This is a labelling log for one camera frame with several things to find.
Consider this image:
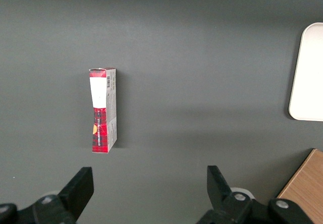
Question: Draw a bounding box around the wooden drawer cabinet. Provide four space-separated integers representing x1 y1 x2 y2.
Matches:
277 148 323 224

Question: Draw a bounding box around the white rectangular tray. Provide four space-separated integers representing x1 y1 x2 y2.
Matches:
288 22 323 122

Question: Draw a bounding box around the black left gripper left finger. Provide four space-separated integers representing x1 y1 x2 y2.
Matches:
0 166 95 224

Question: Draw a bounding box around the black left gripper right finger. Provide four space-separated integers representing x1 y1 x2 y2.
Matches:
195 165 315 224

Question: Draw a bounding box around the red plaid cardboard box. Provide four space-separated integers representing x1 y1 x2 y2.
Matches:
88 67 118 154

